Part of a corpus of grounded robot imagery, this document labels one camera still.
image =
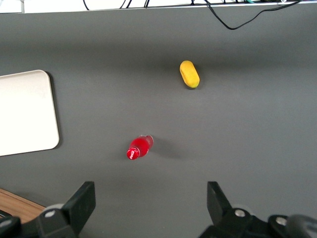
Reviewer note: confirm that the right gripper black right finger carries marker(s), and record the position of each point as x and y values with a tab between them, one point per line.
219	205

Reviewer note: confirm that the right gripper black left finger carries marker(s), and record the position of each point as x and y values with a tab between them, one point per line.
74	210

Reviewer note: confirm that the cream rectangular tray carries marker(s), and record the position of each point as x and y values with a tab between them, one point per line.
24	111

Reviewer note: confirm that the wooden drawer cabinet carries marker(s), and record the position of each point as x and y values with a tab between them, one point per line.
15	204

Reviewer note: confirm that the small red soda bottle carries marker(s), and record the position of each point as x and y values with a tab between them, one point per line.
138	147

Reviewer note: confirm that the yellow sponge toy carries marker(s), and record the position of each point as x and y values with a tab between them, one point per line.
189	74

